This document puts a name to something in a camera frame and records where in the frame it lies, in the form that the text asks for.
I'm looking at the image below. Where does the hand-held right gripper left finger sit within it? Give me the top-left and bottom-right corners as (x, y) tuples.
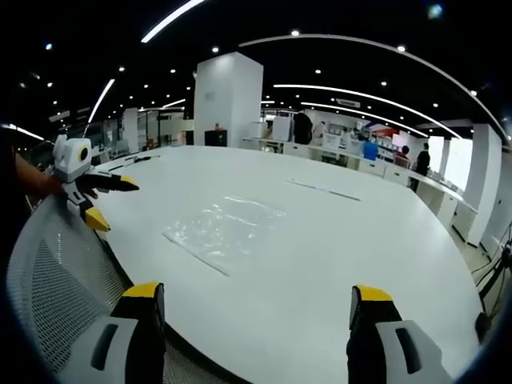
(59, 282), (167, 384)

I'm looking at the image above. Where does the grey mesh chair back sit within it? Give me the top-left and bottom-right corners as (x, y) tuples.
(5, 194), (139, 375)

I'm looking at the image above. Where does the black cable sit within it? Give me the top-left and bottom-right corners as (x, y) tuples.
(470, 223), (512, 287)

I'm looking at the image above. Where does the clear food packaging bag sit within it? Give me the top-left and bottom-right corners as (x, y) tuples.
(161, 194), (287, 278)

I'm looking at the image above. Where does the ceiling light strip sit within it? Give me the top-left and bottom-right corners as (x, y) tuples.
(85, 78), (117, 126)
(140, 0), (206, 45)

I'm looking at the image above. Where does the black box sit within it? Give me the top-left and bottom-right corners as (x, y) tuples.
(204, 129), (229, 147)

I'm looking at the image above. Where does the long white counter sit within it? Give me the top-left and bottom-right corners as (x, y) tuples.
(241, 136), (479, 243)

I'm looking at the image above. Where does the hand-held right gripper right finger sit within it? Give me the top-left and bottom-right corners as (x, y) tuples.
(346, 284), (455, 384)

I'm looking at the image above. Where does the white square pillar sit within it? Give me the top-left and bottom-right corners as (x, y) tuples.
(193, 50), (265, 150)

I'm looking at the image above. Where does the black tool with cable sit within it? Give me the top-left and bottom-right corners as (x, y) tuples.
(106, 154), (162, 172)

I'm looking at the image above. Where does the black stand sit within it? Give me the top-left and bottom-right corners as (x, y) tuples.
(474, 244), (512, 341)

